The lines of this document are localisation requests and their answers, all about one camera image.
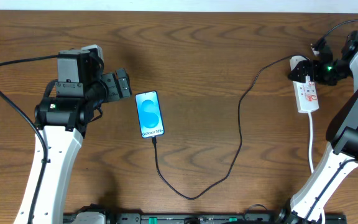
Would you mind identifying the blue Samsung Galaxy smartphone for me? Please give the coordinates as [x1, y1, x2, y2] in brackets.
[135, 90, 165, 139]

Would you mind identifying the black charger cable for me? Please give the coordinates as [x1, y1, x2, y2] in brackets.
[151, 54, 310, 200]

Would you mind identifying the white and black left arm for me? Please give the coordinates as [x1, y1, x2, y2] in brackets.
[14, 126, 83, 224]

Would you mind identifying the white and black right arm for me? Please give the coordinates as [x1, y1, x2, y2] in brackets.
[276, 30, 358, 223]

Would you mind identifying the white USB charger adapter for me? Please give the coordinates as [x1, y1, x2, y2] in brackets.
[290, 55, 308, 72]

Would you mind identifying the white power strip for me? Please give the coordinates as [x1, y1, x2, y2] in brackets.
[293, 77, 319, 114]

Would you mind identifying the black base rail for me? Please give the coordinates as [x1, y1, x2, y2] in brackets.
[62, 203, 347, 224]

